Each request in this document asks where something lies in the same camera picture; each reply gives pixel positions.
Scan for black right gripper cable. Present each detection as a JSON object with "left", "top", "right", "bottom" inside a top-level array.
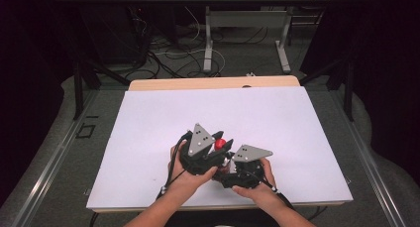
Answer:
[{"left": 261, "top": 172, "right": 295, "bottom": 211}]

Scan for person's dark lap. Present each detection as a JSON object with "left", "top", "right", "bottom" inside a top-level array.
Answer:
[{"left": 164, "top": 208, "right": 281, "bottom": 227}]

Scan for white floor cable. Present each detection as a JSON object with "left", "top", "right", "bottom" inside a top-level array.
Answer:
[{"left": 154, "top": 6, "right": 227, "bottom": 78}]

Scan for black metal stand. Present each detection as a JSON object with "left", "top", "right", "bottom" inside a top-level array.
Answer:
[
  {"left": 298, "top": 57, "right": 355, "bottom": 122},
  {"left": 72, "top": 59, "right": 132, "bottom": 121}
]

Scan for person's right hand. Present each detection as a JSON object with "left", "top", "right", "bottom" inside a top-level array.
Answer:
[{"left": 232, "top": 158, "right": 278, "bottom": 205}]

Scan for light wooden table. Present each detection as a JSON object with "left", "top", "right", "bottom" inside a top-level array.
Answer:
[{"left": 128, "top": 75, "right": 301, "bottom": 92}]

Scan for aluminium floor rail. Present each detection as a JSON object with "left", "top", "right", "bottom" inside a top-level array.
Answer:
[
  {"left": 330, "top": 87, "right": 409, "bottom": 227},
  {"left": 11, "top": 89, "right": 100, "bottom": 227}
]

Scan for black floor cables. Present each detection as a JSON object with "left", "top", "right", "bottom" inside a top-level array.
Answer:
[{"left": 123, "top": 7, "right": 270, "bottom": 80}]

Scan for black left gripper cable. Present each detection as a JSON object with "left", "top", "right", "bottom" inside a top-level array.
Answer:
[{"left": 157, "top": 131, "right": 193, "bottom": 201}]

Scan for red bottle cap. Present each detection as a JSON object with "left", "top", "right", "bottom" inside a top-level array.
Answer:
[{"left": 214, "top": 138, "right": 228, "bottom": 152}]

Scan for black cable under table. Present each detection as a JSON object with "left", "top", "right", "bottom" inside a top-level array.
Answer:
[{"left": 306, "top": 205, "right": 328, "bottom": 222}]

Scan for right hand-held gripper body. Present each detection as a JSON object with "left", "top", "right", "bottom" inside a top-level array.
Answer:
[{"left": 231, "top": 144, "right": 274, "bottom": 190}]

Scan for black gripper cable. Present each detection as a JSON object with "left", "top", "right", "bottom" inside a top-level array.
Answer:
[
  {"left": 261, "top": 172, "right": 295, "bottom": 211},
  {"left": 157, "top": 131, "right": 193, "bottom": 201}
]

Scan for black equipment case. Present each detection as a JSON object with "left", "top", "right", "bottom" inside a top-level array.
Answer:
[{"left": 80, "top": 3, "right": 152, "bottom": 65}]

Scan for grey metal frame desk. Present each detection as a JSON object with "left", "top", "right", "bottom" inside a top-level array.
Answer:
[{"left": 183, "top": 0, "right": 335, "bottom": 74}]

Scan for white board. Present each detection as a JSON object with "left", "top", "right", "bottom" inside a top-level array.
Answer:
[{"left": 86, "top": 85, "right": 354, "bottom": 211}]

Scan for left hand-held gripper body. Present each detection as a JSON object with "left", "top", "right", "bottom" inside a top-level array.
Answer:
[{"left": 179, "top": 122, "right": 227, "bottom": 175}]

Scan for person's left hand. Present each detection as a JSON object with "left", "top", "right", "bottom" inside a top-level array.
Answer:
[{"left": 169, "top": 144, "right": 219, "bottom": 194}]

